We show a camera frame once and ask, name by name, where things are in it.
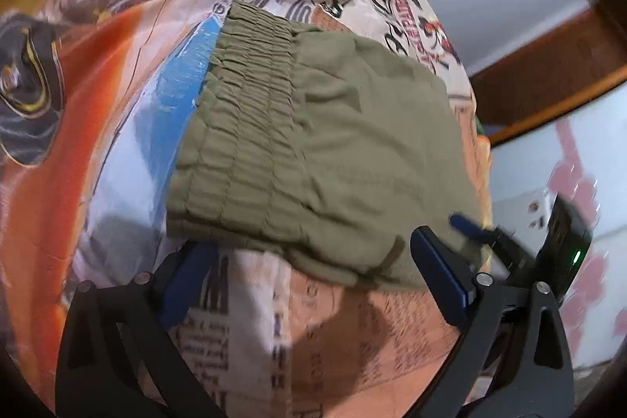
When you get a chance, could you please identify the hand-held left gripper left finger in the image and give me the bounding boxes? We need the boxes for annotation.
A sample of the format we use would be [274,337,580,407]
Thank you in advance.
[55,242,226,418]

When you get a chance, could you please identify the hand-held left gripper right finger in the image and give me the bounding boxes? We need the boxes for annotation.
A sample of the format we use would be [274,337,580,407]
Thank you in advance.
[410,226,575,418]

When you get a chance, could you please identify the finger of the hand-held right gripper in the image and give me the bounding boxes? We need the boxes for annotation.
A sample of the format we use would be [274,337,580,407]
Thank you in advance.
[482,226,538,289]
[449,213,497,243]

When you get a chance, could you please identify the olive green pants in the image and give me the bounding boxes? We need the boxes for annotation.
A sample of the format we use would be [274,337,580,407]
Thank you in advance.
[165,1,491,292]

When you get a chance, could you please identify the wardrobe with heart print doors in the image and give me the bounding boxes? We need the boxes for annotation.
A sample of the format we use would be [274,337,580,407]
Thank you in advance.
[470,7,627,399]

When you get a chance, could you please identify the newspaper print blanket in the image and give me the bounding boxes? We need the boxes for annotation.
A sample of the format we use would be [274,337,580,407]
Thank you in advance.
[0,0,495,418]

